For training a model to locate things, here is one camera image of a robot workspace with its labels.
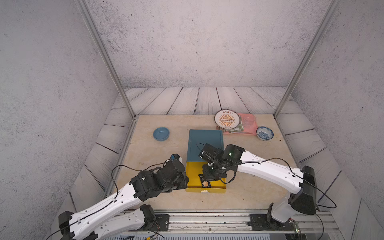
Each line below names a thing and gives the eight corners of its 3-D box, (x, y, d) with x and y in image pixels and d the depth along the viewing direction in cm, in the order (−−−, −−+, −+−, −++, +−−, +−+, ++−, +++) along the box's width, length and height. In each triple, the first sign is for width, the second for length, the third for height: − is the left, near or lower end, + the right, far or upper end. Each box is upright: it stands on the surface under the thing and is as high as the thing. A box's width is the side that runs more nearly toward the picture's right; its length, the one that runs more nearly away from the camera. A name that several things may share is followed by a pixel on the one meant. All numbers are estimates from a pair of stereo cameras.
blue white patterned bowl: (257, 142, 106) (259, 138, 103) (253, 130, 113) (254, 126, 110) (273, 142, 106) (275, 138, 103) (268, 130, 113) (270, 126, 110)
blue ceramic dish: (153, 141, 108) (152, 137, 105) (155, 130, 114) (154, 127, 111) (168, 141, 108) (167, 137, 104) (169, 130, 114) (169, 127, 111)
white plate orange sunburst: (215, 129, 113) (215, 126, 111) (213, 111, 126) (213, 109, 124) (241, 129, 113) (242, 126, 111) (236, 111, 125) (237, 109, 123)
